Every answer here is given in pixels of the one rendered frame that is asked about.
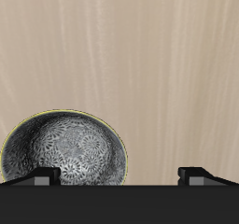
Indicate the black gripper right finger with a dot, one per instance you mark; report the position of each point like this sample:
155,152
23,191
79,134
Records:
194,173

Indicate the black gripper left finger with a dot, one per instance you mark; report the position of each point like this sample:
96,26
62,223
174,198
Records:
46,173

